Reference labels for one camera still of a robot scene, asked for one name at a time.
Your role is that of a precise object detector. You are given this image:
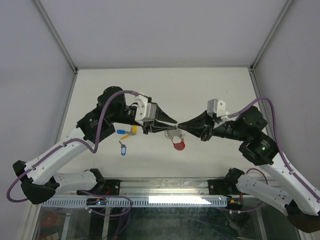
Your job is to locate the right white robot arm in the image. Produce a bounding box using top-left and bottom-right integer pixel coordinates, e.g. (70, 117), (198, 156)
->
(178, 106), (320, 233)

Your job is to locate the blue tag key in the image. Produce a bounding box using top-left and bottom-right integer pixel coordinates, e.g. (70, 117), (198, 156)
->
(118, 140), (127, 156)
(116, 129), (127, 135)

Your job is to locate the yellow tag key upper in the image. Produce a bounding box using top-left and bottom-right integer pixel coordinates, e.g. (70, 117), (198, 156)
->
(126, 125), (138, 136)

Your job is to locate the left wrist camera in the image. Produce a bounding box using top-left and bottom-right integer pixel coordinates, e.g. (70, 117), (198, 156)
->
(134, 93), (157, 126)

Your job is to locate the yellow tag key flat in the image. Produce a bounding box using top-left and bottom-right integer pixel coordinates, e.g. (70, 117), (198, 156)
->
(120, 135), (130, 141)

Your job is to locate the left aluminium frame post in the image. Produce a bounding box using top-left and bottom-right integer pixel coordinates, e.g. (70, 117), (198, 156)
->
(32, 0), (78, 73)

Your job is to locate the blue tag key lower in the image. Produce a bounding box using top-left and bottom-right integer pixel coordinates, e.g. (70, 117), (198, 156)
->
(118, 140), (127, 156)

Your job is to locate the red handled metal keyring holder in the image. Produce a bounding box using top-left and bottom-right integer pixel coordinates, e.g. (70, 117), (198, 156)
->
(164, 128), (186, 151)

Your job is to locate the aluminium front rail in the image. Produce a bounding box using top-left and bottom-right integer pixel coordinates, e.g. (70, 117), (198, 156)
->
(31, 176), (300, 198)

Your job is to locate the aluminium frame post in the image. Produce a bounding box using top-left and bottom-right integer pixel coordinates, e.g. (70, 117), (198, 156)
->
(249, 0), (294, 72)
(32, 0), (78, 73)

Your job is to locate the right aluminium frame post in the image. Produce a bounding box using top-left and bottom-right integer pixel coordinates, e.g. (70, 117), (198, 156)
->
(249, 0), (294, 72)

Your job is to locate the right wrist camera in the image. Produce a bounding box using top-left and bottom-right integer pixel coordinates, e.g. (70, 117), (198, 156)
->
(206, 98), (230, 123)

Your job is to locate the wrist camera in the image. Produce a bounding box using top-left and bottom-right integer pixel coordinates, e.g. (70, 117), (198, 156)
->
(134, 93), (157, 126)
(206, 98), (230, 123)

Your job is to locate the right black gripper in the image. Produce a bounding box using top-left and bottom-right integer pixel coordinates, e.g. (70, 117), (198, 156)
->
(177, 110), (249, 142)

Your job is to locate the blue tag key upper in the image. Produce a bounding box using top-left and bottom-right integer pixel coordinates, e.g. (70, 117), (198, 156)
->
(116, 129), (127, 135)

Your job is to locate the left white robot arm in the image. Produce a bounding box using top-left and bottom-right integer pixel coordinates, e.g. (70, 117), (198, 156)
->
(12, 86), (177, 205)

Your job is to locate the slotted cable duct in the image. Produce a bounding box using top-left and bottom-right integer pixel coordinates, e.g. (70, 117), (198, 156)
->
(42, 195), (227, 208)

